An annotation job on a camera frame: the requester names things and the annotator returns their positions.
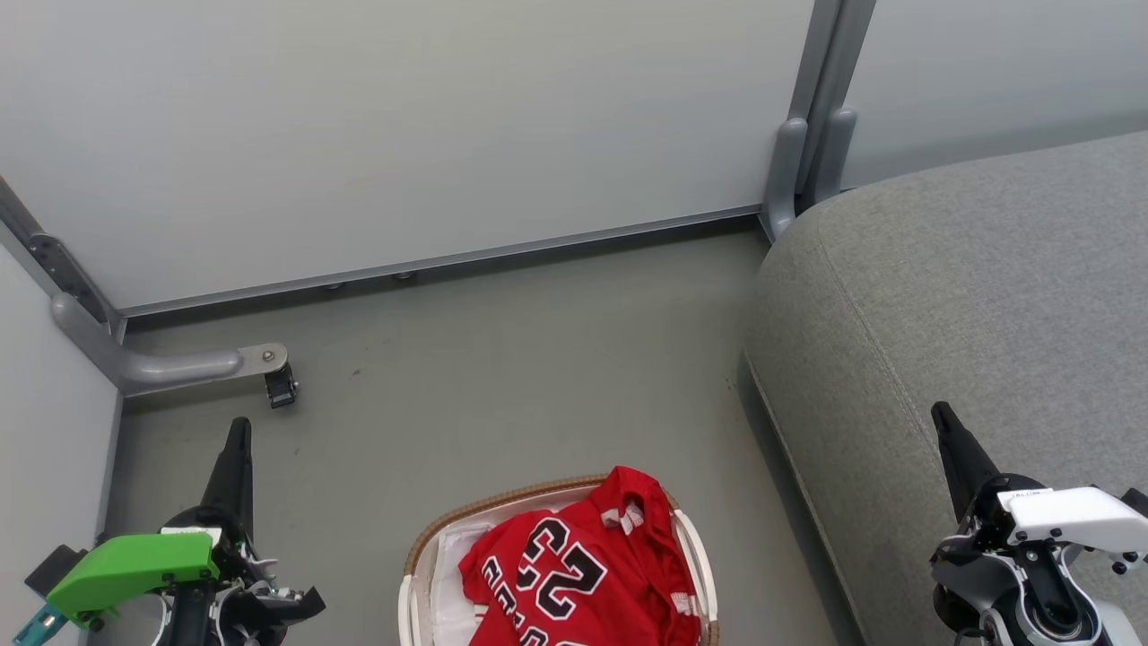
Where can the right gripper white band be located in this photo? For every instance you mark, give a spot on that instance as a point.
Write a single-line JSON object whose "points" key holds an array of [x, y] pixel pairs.
{"points": [[1072, 516]]}

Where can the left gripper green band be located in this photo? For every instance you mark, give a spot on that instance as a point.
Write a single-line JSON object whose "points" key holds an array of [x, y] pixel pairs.
{"points": [[143, 567]]}

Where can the red basketball jersey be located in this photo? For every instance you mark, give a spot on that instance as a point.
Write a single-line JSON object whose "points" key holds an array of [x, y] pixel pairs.
{"points": [[583, 574]]}

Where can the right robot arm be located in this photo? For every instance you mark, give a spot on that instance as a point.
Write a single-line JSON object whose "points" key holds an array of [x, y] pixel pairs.
{"points": [[1031, 597]]}

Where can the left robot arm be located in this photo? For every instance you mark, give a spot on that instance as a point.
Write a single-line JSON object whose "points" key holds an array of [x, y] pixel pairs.
{"points": [[193, 624]]}

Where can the grey fabric sofa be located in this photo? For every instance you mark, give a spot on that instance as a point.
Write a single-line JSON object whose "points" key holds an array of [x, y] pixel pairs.
{"points": [[969, 314]]}

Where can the black caster wheel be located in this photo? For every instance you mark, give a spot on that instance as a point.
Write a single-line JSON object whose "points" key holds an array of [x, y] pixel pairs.
{"points": [[282, 388]]}

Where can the grey curved partition foot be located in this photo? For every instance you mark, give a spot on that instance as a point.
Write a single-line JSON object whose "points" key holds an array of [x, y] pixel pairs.
{"points": [[161, 363]]}

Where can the white woven-rim laundry basket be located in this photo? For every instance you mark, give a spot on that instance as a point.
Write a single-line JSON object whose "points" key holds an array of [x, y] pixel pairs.
{"points": [[421, 556]]}

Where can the white cloth in basket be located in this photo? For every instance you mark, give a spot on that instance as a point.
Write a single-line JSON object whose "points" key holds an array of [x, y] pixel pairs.
{"points": [[448, 583]]}

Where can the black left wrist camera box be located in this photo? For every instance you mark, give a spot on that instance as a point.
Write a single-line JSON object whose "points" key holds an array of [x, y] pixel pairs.
{"points": [[56, 567]]}

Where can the grey hinged corner post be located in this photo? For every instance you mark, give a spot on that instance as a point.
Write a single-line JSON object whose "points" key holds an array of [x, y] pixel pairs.
{"points": [[54, 260]]}

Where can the grey partition bottom rail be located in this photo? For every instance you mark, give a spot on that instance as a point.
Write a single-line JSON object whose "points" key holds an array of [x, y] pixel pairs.
{"points": [[448, 260]]}

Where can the grey double partition post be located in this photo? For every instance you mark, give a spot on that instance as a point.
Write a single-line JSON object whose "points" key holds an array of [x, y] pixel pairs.
{"points": [[812, 117]]}

